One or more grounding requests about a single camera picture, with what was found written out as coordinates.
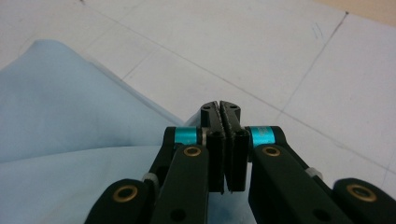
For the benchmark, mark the light blue short-sleeved shirt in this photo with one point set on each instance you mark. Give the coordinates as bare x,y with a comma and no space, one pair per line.
62,124

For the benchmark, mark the white table mat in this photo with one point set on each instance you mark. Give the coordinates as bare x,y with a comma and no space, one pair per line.
249,56

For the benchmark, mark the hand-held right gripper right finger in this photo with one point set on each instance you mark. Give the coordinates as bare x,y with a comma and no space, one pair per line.
238,149

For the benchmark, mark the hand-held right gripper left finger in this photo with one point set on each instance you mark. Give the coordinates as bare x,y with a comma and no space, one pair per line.
214,149

